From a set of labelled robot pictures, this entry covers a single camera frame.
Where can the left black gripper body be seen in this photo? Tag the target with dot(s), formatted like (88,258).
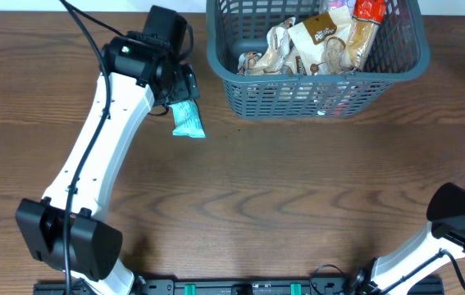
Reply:
(180,83)

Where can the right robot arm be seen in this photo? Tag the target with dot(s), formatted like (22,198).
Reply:
(439,242)

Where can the beige snack pouch with barcode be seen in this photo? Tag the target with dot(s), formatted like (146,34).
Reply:
(293,63)

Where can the orange pasta package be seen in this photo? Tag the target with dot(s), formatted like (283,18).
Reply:
(367,18)

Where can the teal snack packet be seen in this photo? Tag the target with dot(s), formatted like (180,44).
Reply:
(187,120)

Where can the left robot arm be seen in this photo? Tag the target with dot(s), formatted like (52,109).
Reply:
(67,228)

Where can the black mounting rail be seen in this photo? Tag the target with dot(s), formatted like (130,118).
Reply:
(431,285)

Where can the grey plastic lattice basket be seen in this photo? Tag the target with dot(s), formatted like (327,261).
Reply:
(400,53)

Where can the tissue pocket pack bundle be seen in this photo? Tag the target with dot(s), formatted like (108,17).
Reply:
(328,5)

